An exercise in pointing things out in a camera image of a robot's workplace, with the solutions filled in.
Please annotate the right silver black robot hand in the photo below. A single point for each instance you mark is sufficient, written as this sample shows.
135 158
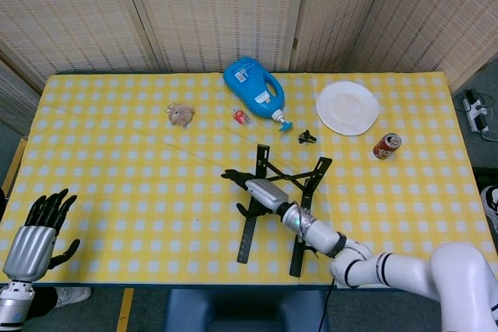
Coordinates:
268 196

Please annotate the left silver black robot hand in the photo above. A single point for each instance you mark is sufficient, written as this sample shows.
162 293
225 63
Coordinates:
29 250

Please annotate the black folding laptop stand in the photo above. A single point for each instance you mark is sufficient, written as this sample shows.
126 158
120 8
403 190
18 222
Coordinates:
246 238

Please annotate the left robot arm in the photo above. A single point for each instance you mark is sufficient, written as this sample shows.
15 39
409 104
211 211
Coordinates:
13 306

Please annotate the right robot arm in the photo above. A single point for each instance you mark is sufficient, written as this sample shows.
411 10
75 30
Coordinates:
319 233

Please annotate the blue robot base seat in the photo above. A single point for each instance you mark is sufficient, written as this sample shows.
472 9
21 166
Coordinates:
245 310

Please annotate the yellow white checkered tablecloth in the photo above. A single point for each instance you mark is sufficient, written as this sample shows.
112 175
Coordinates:
116 192

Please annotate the white sneaker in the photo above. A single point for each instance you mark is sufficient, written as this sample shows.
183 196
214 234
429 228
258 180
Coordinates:
74 295

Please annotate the black and tan clip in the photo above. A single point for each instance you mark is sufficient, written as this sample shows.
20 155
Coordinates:
306 137

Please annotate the small red candy packet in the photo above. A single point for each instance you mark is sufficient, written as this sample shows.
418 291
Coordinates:
240 116

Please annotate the blue detergent pump bottle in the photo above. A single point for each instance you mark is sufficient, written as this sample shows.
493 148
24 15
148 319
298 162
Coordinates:
253 87

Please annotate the white paper plate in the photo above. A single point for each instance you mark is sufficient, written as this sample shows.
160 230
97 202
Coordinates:
346 108

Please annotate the small beige plush toy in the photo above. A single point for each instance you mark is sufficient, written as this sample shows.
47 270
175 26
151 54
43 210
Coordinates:
181 115

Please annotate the red cartoon soda can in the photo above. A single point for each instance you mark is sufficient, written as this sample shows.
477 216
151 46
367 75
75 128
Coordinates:
387 147

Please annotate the woven folding screen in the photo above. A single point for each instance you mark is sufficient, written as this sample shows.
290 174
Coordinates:
214 5

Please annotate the white power strip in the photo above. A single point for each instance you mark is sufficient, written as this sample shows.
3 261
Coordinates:
474 112

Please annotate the white and black shoe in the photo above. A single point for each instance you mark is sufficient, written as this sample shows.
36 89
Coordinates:
491 207

